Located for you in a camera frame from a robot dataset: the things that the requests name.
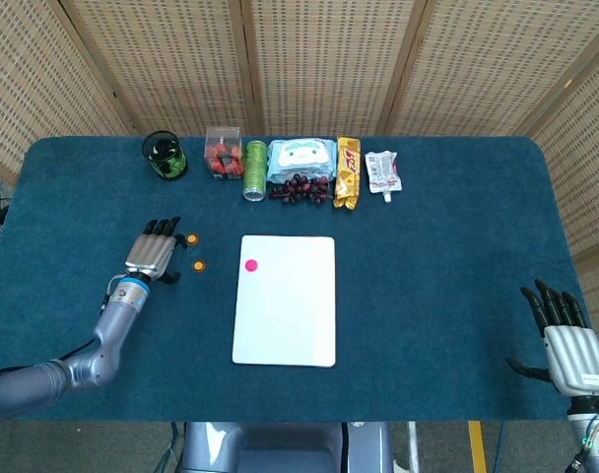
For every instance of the yellow floor tape strip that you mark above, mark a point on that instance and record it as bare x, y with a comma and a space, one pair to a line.
477, 448

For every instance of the white spouted drink pouch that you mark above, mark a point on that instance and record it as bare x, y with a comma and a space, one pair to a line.
382, 170

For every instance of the clear box with red items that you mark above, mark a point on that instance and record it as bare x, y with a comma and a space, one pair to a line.
224, 157

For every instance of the white magnetic board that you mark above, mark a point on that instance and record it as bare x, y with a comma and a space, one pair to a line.
285, 315

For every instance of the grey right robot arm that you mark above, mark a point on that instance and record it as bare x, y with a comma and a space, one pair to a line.
592, 443

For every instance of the grey robot torso base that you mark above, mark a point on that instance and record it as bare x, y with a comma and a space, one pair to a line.
280, 448

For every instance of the black mesh pen holder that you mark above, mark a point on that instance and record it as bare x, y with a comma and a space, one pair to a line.
167, 160

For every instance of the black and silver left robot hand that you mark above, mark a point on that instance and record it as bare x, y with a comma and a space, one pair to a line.
149, 253

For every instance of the green can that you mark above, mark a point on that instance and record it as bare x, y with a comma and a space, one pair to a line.
255, 170

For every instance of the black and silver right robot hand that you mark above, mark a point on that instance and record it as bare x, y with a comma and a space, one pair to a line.
575, 357

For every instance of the woven bamboo folding screen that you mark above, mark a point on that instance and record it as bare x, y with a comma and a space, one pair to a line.
329, 59

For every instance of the blue wet wipes pack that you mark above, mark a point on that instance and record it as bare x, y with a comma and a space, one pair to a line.
302, 155

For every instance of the orange disc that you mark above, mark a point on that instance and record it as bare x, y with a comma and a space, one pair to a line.
193, 239
198, 266

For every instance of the dark red grape bunch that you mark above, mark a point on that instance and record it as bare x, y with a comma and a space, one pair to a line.
299, 189

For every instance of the blue felt table cover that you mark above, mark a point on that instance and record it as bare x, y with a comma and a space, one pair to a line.
427, 295

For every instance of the yellow snack packet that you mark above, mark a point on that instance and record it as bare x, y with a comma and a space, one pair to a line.
347, 172

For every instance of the pink disc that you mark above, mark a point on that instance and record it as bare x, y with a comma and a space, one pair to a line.
250, 265

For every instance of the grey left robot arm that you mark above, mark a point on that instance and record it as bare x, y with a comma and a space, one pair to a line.
112, 325

